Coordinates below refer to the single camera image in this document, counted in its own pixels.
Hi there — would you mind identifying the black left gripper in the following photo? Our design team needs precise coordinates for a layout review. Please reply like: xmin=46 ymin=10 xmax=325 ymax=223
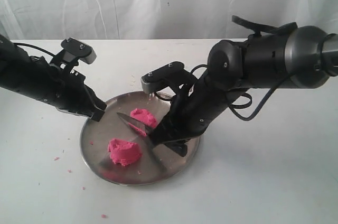
xmin=47 ymin=69 xmax=107 ymax=122

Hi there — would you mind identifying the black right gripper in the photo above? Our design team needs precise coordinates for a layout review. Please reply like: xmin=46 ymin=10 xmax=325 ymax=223
xmin=148 ymin=73 xmax=232 ymax=157

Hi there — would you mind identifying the black kitchen knife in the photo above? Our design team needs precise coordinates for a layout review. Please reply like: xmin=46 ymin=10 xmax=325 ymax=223
xmin=117 ymin=112 xmax=153 ymax=137

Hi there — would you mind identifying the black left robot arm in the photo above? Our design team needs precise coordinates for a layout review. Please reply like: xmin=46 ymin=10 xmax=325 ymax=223
xmin=1 ymin=36 xmax=107 ymax=122

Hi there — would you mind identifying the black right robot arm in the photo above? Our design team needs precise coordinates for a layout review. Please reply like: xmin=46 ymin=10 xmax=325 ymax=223
xmin=141 ymin=16 xmax=337 ymax=156

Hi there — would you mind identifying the round stainless steel plate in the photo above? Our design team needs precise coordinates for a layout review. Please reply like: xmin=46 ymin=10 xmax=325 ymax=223
xmin=80 ymin=91 xmax=200 ymax=186

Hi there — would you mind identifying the white backdrop curtain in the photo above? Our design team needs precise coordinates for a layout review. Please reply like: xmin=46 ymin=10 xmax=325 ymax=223
xmin=1 ymin=0 xmax=337 ymax=40

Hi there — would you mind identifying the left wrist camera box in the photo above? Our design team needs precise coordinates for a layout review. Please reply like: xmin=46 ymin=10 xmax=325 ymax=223
xmin=61 ymin=38 xmax=97 ymax=64

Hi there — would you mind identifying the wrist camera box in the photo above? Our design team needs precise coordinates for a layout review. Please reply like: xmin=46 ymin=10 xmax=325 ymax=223
xmin=61 ymin=38 xmax=97 ymax=64
xmin=140 ymin=61 xmax=185 ymax=94

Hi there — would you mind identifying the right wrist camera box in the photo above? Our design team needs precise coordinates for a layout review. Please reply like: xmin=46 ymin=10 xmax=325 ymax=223
xmin=140 ymin=61 xmax=185 ymax=94

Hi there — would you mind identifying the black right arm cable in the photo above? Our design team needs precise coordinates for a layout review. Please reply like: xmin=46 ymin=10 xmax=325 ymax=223
xmin=153 ymin=33 xmax=338 ymax=122

